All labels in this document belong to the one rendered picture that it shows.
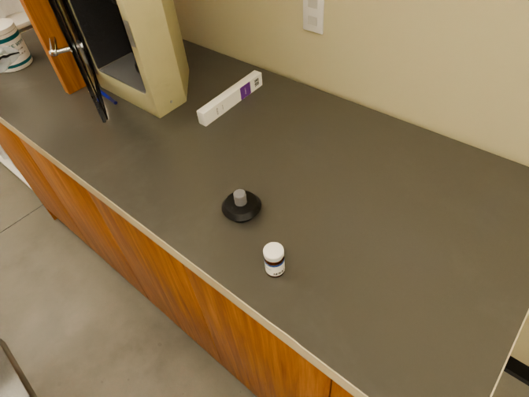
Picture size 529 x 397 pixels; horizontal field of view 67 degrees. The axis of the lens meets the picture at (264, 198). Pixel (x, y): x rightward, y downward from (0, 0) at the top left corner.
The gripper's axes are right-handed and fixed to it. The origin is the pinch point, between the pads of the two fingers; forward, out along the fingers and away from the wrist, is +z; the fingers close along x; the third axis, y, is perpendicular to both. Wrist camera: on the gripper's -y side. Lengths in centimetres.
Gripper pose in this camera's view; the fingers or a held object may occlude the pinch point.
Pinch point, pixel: (13, 52)
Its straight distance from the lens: 124.5
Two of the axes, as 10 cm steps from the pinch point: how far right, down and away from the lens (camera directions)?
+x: -0.7, -6.8, -7.3
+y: 3.9, 6.6, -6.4
